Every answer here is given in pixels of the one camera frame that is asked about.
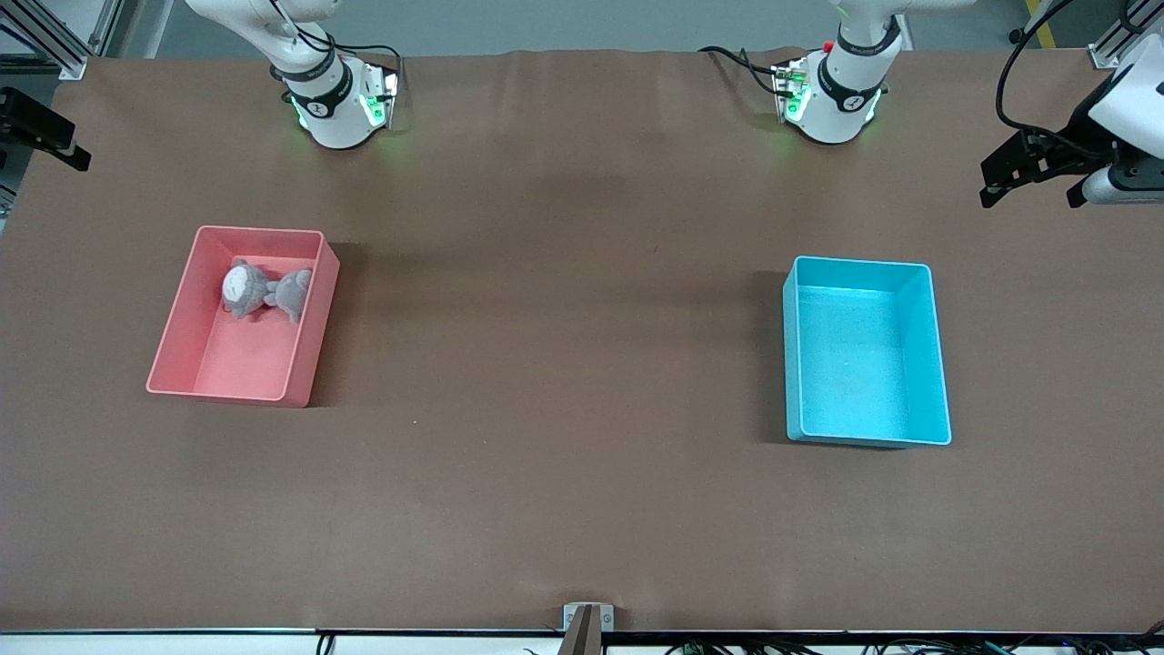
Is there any brown table cover sheet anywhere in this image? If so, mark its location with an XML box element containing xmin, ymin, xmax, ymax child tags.
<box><xmin>0</xmin><ymin>47</ymin><xmax>1164</xmax><ymax>635</ymax></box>

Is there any black base cable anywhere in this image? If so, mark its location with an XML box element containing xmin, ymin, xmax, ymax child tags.
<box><xmin>338</xmin><ymin>44</ymin><xmax>406</xmax><ymax>92</ymax></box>
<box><xmin>698</xmin><ymin>44</ymin><xmax>785</xmax><ymax>96</ymax></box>

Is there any blue plastic box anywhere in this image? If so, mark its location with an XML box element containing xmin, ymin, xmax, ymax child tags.
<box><xmin>782</xmin><ymin>255</ymin><xmax>953</xmax><ymax>448</ymax></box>

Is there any white table edge profile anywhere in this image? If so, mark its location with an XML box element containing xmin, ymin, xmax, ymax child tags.
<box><xmin>0</xmin><ymin>630</ymin><xmax>565</xmax><ymax>655</ymax></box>

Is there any grey plush toy white face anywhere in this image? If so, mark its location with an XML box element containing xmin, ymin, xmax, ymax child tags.
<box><xmin>221</xmin><ymin>258</ymin><xmax>276</xmax><ymax>320</ymax></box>

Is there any metal table edge bracket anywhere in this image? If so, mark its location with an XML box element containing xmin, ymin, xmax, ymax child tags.
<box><xmin>562</xmin><ymin>602</ymin><xmax>615</xmax><ymax>633</ymax></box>

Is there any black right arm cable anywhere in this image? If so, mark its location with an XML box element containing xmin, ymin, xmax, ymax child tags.
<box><xmin>268</xmin><ymin>0</ymin><xmax>337</xmax><ymax>57</ymax></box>

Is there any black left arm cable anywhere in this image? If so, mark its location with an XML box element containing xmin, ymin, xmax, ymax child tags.
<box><xmin>995</xmin><ymin>0</ymin><xmax>1097</xmax><ymax>157</ymax></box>

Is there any pink plastic box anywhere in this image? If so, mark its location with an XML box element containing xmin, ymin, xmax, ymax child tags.
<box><xmin>145</xmin><ymin>225</ymin><xmax>342</xmax><ymax>408</ymax></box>

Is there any black left base cable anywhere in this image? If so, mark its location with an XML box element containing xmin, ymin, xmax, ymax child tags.
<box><xmin>698</xmin><ymin>44</ymin><xmax>785</xmax><ymax>96</ymax></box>

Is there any black right base cable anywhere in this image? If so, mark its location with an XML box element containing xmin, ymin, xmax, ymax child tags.
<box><xmin>338</xmin><ymin>44</ymin><xmax>406</xmax><ymax>92</ymax></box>

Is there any grey stand leg black foot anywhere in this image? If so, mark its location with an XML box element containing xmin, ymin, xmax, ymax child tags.
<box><xmin>1008</xmin><ymin>0</ymin><xmax>1056</xmax><ymax>45</ymax></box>

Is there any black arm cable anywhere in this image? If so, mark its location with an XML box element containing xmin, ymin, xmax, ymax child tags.
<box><xmin>268</xmin><ymin>0</ymin><xmax>337</xmax><ymax>57</ymax></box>
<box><xmin>995</xmin><ymin>0</ymin><xmax>1097</xmax><ymax>157</ymax></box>

